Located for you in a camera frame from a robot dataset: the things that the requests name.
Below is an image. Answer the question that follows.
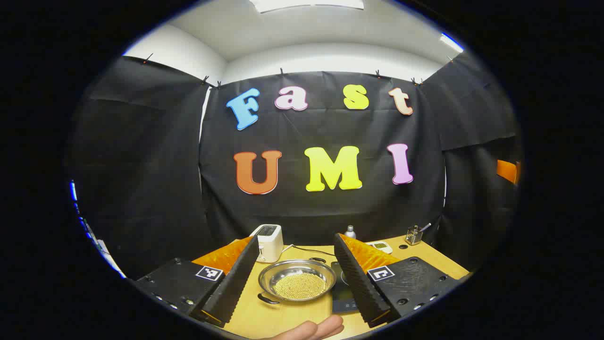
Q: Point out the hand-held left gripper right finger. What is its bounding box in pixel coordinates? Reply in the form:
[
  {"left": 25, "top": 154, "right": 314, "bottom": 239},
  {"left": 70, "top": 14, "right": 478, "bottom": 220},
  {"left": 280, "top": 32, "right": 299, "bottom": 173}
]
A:
[{"left": 334, "top": 232, "right": 465, "bottom": 329}]

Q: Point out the white toaster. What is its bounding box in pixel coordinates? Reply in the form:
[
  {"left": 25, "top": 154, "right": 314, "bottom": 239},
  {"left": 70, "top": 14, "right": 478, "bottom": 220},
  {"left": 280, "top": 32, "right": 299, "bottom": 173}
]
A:
[{"left": 249, "top": 224, "right": 284, "bottom": 264}]

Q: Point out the black power cable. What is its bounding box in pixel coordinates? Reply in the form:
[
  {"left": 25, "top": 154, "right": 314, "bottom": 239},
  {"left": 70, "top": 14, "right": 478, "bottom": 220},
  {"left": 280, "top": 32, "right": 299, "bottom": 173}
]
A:
[{"left": 283, "top": 245, "right": 336, "bottom": 258}]

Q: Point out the pile of yellow soybeans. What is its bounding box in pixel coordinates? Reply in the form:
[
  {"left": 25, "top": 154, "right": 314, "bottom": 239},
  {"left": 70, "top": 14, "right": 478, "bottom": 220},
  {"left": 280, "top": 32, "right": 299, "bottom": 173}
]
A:
[{"left": 274, "top": 273, "right": 327, "bottom": 300}]

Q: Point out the steel pot with black handles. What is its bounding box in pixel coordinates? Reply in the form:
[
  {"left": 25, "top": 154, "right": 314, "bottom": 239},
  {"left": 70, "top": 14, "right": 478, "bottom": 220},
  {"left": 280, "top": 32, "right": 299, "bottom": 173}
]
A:
[{"left": 257, "top": 257, "right": 337, "bottom": 305}]

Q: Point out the black induction cooktop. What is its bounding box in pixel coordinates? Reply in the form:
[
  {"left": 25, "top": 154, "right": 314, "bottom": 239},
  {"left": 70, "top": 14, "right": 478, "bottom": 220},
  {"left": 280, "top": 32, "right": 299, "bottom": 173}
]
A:
[{"left": 329, "top": 261, "right": 363, "bottom": 315}]

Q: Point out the large ceiling light panel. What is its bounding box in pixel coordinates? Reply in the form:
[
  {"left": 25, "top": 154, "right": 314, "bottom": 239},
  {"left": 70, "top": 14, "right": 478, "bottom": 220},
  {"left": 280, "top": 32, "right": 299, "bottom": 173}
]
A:
[{"left": 249, "top": 0, "right": 365, "bottom": 14}]

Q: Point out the black backdrop cloth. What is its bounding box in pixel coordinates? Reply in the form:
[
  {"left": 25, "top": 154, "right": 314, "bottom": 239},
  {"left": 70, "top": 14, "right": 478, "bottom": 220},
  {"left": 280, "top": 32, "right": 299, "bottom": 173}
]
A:
[{"left": 66, "top": 54, "right": 522, "bottom": 279}]

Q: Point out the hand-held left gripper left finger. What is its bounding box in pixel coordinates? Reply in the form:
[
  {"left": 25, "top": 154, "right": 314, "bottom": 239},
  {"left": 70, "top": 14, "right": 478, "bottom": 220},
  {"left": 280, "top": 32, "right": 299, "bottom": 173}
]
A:
[{"left": 134, "top": 235, "right": 260, "bottom": 327}]

